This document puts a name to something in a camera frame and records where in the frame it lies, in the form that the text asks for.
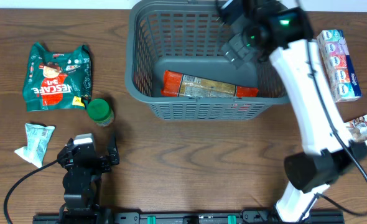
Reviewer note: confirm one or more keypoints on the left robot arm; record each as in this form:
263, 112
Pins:
82, 182

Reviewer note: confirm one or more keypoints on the orange cracker package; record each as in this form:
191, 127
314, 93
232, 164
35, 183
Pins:
182, 85

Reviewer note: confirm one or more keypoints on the Kleenex tissue multipack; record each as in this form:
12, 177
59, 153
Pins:
343, 81

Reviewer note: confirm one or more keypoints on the grey plastic basket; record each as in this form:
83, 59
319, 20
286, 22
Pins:
187, 37

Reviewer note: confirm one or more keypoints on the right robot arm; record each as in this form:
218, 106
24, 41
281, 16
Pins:
284, 37

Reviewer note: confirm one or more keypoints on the brown white snack pouch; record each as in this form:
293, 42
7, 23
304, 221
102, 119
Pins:
358, 128

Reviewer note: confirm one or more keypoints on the pale green snack packet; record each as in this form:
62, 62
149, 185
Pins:
38, 137

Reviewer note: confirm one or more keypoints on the green Nescafe coffee bag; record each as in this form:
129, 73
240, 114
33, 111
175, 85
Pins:
57, 81

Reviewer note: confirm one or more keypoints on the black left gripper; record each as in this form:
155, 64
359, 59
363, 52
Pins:
114, 156

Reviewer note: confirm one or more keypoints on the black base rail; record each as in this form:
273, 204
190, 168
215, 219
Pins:
244, 217

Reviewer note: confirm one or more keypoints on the green-lid Knorr seasoning jar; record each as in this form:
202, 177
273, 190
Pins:
100, 112

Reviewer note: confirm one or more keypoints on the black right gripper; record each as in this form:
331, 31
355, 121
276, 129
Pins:
236, 50

